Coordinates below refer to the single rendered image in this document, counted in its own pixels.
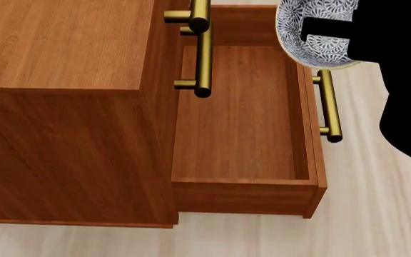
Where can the open wooden drawer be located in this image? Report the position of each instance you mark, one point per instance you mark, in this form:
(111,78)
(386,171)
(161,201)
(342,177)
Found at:
(234,120)

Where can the blue white patterned bowl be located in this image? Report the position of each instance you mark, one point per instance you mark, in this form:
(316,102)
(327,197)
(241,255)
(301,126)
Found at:
(291,29)

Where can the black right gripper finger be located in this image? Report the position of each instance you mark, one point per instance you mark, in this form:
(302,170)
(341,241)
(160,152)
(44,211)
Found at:
(327,25)

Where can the brown wooden cabinet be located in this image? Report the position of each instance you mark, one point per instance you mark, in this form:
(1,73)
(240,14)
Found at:
(66,120)

